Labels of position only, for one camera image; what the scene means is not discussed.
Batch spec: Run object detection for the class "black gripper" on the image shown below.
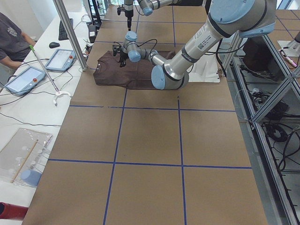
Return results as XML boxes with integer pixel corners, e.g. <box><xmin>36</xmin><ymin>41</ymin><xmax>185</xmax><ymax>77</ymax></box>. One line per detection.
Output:
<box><xmin>127</xmin><ymin>16</ymin><xmax>132</xmax><ymax>31</ymax></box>
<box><xmin>119</xmin><ymin>52</ymin><xmax>128</xmax><ymax>68</ymax></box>

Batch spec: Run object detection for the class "dark brown t-shirt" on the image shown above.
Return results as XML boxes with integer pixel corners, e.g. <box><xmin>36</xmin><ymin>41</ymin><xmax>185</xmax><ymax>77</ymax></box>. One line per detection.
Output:
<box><xmin>93</xmin><ymin>49</ymin><xmax>176</xmax><ymax>90</ymax></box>

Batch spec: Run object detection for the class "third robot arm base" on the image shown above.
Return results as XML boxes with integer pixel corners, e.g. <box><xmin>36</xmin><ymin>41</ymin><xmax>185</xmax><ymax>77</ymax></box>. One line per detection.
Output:
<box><xmin>278</xmin><ymin>33</ymin><xmax>300</xmax><ymax>57</ymax></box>

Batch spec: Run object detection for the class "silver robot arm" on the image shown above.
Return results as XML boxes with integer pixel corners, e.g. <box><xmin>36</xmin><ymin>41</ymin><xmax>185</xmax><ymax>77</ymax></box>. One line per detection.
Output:
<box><xmin>119</xmin><ymin>0</ymin><xmax>277</xmax><ymax>90</ymax></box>
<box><xmin>117</xmin><ymin>0</ymin><xmax>211</xmax><ymax>31</ymax></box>

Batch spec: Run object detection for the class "black box white label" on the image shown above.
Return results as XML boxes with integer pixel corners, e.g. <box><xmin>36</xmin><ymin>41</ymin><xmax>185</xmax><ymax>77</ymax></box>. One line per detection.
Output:
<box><xmin>87</xmin><ymin>24</ymin><xmax>97</xmax><ymax>43</ymax></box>

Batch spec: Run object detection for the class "far teach pendant tablet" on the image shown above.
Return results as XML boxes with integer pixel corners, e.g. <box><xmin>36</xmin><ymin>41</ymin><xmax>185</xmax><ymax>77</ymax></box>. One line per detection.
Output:
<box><xmin>45</xmin><ymin>49</ymin><xmax>76</xmax><ymax>72</ymax></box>

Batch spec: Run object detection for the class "teach pendant tablet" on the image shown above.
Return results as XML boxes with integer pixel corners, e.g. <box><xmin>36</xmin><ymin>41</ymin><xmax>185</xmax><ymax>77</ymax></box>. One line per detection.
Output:
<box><xmin>4</xmin><ymin>67</ymin><xmax>45</xmax><ymax>96</ymax></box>
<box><xmin>45</xmin><ymin>49</ymin><xmax>76</xmax><ymax>72</ymax></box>

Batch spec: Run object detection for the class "black computer keyboard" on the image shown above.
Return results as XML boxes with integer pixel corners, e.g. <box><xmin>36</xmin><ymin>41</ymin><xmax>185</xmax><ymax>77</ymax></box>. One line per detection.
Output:
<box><xmin>58</xmin><ymin>21</ymin><xmax>68</xmax><ymax>41</ymax></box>

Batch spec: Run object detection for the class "black computer mouse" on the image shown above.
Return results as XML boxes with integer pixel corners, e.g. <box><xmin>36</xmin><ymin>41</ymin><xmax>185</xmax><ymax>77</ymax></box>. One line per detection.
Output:
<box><xmin>49</xmin><ymin>42</ymin><xmax>60</xmax><ymax>49</ymax></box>

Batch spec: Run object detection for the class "near teach pendant tablet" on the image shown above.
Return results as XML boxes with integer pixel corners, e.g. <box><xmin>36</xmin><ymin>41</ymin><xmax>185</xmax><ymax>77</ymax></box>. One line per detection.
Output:
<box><xmin>4</xmin><ymin>67</ymin><xmax>45</xmax><ymax>96</ymax></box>

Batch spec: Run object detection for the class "seated person grey shirt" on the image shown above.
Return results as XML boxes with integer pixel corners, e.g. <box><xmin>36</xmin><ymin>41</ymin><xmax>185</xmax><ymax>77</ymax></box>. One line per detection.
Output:
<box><xmin>0</xmin><ymin>13</ymin><xmax>36</xmax><ymax>70</ymax></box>

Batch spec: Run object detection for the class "wooden stick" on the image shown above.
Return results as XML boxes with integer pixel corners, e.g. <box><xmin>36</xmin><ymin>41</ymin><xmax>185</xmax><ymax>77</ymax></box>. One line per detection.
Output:
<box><xmin>10</xmin><ymin>139</ymin><xmax>38</xmax><ymax>183</ymax></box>

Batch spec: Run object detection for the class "clear plastic rack tray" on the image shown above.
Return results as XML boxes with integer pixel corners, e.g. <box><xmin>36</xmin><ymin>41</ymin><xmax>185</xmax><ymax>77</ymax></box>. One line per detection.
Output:
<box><xmin>0</xmin><ymin>128</ymin><xmax>53</xmax><ymax>187</ymax></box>

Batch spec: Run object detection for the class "blue plastic cup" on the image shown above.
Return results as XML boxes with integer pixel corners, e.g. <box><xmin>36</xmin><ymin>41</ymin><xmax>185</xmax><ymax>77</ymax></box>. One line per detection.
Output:
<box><xmin>21</xmin><ymin>169</ymin><xmax>42</xmax><ymax>187</ymax></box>

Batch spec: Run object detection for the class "red object table corner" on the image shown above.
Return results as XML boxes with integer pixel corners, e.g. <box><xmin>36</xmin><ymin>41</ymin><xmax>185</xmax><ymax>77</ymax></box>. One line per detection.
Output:
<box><xmin>0</xmin><ymin>202</ymin><xmax>29</xmax><ymax>221</ymax></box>

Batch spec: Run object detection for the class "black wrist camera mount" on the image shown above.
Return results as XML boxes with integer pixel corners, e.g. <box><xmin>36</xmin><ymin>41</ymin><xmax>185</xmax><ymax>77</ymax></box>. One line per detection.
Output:
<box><xmin>112</xmin><ymin>43</ymin><xmax>121</xmax><ymax>56</ymax></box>
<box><xmin>117</xmin><ymin>7</ymin><xmax>125</xmax><ymax>15</ymax></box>

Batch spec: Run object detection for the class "aluminium frame post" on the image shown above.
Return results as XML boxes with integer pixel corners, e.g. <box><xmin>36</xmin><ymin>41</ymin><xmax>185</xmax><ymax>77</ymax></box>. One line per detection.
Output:
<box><xmin>53</xmin><ymin>0</ymin><xmax>87</xmax><ymax>71</ymax></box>

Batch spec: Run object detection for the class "white pedestal column base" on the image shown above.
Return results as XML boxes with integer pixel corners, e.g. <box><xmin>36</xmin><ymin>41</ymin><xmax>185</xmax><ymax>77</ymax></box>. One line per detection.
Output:
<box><xmin>188</xmin><ymin>58</ymin><xmax>220</xmax><ymax>83</ymax></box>

